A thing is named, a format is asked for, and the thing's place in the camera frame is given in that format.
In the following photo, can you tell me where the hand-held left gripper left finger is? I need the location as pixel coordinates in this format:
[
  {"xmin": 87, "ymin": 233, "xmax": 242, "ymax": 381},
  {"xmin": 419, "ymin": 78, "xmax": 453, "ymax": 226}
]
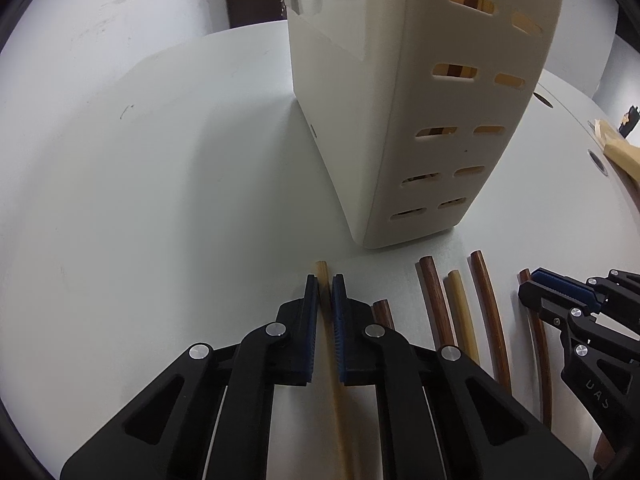
[{"xmin": 60, "ymin": 274, "xmax": 321, "ymax": 480}]

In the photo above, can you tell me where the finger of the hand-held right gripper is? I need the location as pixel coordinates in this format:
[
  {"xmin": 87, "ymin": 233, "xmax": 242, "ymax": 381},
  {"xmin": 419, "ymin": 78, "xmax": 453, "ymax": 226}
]
[
  {"xmin": 531, "ymin": 268, "xmax": 608, "ymax": 313},
  {"xmin": 518, "ymin": 280, "xmax": 583, "ymax": 333}
]

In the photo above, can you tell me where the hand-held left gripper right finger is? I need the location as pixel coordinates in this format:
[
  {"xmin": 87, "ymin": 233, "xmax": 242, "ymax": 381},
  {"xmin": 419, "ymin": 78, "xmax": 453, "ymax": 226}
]
[{"xmin": 331, "ymin": 274, "xmax": 588, "ymax": 480}]

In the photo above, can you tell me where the light bamboo chopstick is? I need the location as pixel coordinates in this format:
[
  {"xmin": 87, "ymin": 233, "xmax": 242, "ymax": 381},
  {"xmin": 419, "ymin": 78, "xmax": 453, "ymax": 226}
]
[
  {"xmin": 445, "ymin": 270, "xmax": 481, "ymax": 366},
  {"xmin": 314, "ymin": 260, "xmax": 356, "ymax": 480}
]

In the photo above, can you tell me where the cream slotted utensil holder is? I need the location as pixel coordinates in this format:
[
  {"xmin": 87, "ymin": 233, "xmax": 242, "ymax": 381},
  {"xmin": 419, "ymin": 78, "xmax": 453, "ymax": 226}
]
[{"xmin": 280, "ymin": 0, "xmax": 568, "ymax": 249}]

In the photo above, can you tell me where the person's right hand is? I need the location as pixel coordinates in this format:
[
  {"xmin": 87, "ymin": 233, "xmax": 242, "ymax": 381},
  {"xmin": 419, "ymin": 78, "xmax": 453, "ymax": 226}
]
[{"xmin": 594, "ymin": 430, "xmax": 617, "ymax": 472}]

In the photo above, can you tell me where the tan paper bag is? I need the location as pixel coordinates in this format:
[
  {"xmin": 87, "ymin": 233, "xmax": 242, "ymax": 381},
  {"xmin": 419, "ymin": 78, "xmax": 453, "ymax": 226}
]
[{"xmin": 592, "ymin": 117, "xmax": 640, "ymax": 182}]

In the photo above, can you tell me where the black wall device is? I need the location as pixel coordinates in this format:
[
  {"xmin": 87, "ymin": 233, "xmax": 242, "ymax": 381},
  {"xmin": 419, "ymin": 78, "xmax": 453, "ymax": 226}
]
[{"xmin": 620, "ymin": 105, "xmax": 640, "ymax": 136}]

